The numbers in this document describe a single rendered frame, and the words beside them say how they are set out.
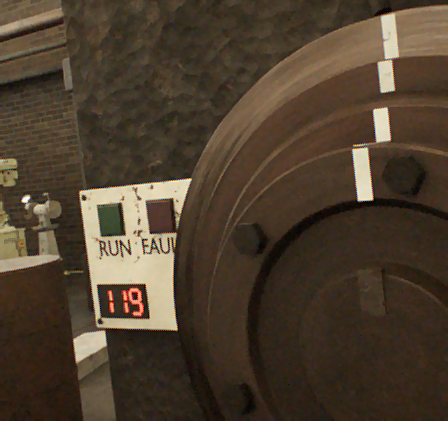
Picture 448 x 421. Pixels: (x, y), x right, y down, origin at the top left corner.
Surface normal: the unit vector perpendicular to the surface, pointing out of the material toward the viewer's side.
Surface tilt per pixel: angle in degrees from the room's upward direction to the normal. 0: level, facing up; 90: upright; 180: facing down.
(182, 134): 90
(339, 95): 90
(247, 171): 90
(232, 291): 90
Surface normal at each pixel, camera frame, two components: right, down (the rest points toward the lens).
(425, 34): -0.53, 0.11
